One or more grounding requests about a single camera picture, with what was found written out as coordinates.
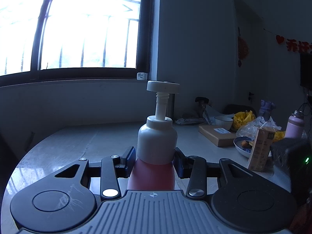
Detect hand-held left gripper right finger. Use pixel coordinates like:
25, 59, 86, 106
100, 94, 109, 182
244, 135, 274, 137
174, 147, 254, 199

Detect person's right forearm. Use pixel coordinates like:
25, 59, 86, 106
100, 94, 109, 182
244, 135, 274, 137
289, 195, 312, 234

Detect black trigger spray bottle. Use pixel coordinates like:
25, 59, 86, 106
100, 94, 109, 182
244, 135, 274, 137
195, 97, 212, 123

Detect clear plastic bag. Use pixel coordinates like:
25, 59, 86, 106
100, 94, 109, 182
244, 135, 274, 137
236, 116, 282, 140

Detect grey door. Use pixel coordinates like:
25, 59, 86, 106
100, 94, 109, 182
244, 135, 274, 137
232, 0, 265, 115

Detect pink insulated bottle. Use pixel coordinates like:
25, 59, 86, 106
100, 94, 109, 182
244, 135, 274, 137
284, 110, 305, 139

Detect barred window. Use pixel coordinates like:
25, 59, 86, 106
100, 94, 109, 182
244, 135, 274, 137
0, 0, 156, 87

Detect brown cardboard box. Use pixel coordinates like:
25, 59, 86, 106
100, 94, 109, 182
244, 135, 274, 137
198, 124, 237, 148

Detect white ribbed bowl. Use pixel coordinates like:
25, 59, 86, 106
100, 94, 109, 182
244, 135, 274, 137
214, 115, 234, 131

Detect flat plastic packet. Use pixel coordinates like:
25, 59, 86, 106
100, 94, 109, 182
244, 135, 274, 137
175, 118, 206, 125

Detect blue rimmed plate with food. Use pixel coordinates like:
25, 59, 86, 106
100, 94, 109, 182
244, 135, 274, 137
233, 136, 257, 158

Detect pink pump bottle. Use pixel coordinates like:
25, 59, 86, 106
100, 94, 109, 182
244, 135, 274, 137
127, 80, 181, 191

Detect red paper banner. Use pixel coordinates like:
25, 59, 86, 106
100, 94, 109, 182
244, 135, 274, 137
275, 34, 312, 54

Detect purple water bottle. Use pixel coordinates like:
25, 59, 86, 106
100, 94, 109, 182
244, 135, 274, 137
259, 99, 276, 121

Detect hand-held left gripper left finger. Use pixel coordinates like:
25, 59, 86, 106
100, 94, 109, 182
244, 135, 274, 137
55, 146, 136, 199

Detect tan drink carton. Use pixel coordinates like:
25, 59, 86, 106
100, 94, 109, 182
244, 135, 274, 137
247, 127, 276, 172

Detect dark wall screen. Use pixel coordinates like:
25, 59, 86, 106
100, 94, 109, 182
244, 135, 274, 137
300, 52, 312, 87

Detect red hanging ornament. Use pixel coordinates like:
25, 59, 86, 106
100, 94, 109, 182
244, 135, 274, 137
237, 27, 250, 68

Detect yellow plastic bag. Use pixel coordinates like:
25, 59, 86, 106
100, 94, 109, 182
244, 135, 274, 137
232, 110, 256, 131

